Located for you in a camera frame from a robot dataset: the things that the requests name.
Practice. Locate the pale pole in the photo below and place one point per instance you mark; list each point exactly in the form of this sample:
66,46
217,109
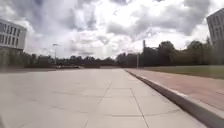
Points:
137,60

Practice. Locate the grey paved slab plaza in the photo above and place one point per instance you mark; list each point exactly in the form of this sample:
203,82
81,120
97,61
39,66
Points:
83,96

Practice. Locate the row of trees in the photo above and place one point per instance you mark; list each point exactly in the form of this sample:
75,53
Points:
160,55

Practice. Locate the grey stone kerb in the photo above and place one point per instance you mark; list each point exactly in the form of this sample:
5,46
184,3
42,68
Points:
176,98

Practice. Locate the grass lawn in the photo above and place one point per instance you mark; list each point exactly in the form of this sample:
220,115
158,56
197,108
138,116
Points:
190,70

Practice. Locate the red brick strip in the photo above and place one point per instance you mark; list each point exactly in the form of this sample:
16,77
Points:
196,86

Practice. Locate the white building with windows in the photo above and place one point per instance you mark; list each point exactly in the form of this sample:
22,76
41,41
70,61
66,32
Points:
11,35

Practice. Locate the grey tall building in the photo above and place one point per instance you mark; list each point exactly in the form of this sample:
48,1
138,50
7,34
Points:
216,25

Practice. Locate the lamp post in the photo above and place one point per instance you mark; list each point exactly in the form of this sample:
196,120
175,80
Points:
55,50

